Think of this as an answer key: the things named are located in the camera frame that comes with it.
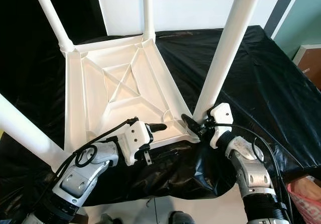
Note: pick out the white brown cabinet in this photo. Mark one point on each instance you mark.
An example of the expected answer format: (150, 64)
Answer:
(310, 63)

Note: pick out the grey robot left foot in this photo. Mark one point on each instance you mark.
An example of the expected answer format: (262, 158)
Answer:
(106, 219)

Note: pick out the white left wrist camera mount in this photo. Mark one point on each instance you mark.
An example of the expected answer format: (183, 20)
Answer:
(133, 136)

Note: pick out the grey robot right foot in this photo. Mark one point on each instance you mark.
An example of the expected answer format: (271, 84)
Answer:
(181, 218)

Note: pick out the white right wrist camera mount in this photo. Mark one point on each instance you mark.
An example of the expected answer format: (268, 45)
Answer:
(221, 114)

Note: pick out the grey robot foot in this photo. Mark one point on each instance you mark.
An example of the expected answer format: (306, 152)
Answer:
(106, 219)
(181, 218)

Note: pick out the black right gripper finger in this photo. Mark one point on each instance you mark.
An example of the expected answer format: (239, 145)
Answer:
(190, 122)

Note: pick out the white plastic table leg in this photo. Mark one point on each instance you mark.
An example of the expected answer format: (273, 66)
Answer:
(47, 13)
(27, 133)
(148, 8)
(225, 48)

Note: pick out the red plastic bag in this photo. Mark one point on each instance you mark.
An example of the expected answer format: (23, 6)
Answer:
(306, 199)

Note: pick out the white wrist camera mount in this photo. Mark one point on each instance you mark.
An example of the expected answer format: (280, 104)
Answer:
(221, 114)
(133, 136)

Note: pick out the white board panel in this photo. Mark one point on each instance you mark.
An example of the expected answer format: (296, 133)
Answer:
(190, 8)

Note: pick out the black plastic table cover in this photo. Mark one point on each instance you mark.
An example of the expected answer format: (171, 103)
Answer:
(271, 83)

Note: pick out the dark grey wall post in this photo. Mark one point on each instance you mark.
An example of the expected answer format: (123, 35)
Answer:
(283, 8)

